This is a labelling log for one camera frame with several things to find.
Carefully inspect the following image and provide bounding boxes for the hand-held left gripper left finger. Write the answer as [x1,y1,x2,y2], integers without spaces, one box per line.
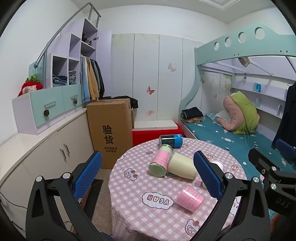
[25,151,109,241]

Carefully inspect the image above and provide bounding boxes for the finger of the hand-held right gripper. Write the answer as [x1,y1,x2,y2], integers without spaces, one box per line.
[248,148,273,176]
[275,138,296,167]

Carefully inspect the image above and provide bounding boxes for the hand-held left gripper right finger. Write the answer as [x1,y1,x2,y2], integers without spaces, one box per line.
[192,151,271,241]

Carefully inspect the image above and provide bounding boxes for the cream cup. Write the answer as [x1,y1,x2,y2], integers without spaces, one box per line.
[167,153,198,180]

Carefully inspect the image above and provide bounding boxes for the pink translucent cup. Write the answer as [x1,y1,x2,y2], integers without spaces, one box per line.
[175,185,205,213]

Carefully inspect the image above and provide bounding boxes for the pink cup with green rim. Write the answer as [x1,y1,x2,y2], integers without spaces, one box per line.
[148,144,174,178]

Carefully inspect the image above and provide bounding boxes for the blue and black can cup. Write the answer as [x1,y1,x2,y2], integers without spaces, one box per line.
[159,134,183,148]

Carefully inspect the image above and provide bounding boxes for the white cup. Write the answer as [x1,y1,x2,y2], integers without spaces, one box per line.
[209,160,225,172]

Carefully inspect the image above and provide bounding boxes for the dark hanging garment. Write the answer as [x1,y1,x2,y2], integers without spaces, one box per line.
[272,81,296,149]

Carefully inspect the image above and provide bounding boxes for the teal printed bed sheet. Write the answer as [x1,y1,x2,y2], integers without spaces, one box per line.
[183,112,296,176]

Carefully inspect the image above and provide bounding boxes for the pink and green folded quilt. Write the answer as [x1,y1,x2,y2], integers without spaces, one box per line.
[223,91,260,135]

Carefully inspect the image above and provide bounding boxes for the tall cardboard box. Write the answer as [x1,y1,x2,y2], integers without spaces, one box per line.
[86,98,135,169]

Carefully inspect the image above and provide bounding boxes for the white low cabinet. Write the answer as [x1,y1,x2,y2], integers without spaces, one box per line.
[0,108,97,232]

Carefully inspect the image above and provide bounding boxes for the round table with pink cloth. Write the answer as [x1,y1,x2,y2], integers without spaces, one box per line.
[109,138,266,241]

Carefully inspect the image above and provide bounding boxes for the white pillow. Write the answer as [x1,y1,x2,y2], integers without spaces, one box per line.
[211,109,232,124]

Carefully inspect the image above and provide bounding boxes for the folded tan cloth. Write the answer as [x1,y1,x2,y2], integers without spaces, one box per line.
[181,117,205,125]

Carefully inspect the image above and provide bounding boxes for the folded dark clothes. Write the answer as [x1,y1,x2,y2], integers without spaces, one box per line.
[181,107,204,119]

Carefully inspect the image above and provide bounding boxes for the red storage box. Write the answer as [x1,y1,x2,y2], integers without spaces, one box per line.
[132,124,183,147]

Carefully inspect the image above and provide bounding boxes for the white board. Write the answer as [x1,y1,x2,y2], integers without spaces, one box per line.
[134,120,178,131]

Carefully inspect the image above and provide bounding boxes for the black bag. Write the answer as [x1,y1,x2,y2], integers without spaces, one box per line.
[111,96,139,109]

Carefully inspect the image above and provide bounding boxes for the teal drawer unit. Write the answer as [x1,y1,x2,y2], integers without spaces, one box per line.
[12,83,84,135]

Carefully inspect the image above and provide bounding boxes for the yellow hanging jacket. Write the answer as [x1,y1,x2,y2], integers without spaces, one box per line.
[86,57,100,100]

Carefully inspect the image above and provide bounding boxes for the light blue hanging shirt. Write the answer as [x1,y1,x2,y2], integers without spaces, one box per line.
[81,57,91,102]

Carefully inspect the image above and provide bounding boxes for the dark hanging clothes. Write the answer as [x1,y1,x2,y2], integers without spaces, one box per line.
[90,59,105,98]

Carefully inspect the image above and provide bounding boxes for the folded jeans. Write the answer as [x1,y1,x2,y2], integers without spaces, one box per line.
[53,74,68,87]

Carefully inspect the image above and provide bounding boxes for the red strawberry plush toy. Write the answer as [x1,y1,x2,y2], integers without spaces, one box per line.
[18,74,43,96]

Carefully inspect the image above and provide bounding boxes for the white wardrobe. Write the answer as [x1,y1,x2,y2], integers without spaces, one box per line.
[111,34,205,122]

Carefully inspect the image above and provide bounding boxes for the teal bunk bed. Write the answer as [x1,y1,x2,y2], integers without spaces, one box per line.
[178,22,296,176]

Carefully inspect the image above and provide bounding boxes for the purple stair shelf cabinet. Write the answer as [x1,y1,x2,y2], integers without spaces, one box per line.
[46,18,112,102]

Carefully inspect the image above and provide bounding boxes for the grey metal handrail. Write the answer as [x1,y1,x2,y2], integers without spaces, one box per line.
[36,3,102,69]

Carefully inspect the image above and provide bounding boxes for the black cable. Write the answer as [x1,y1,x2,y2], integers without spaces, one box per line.
[0,197,29,210]

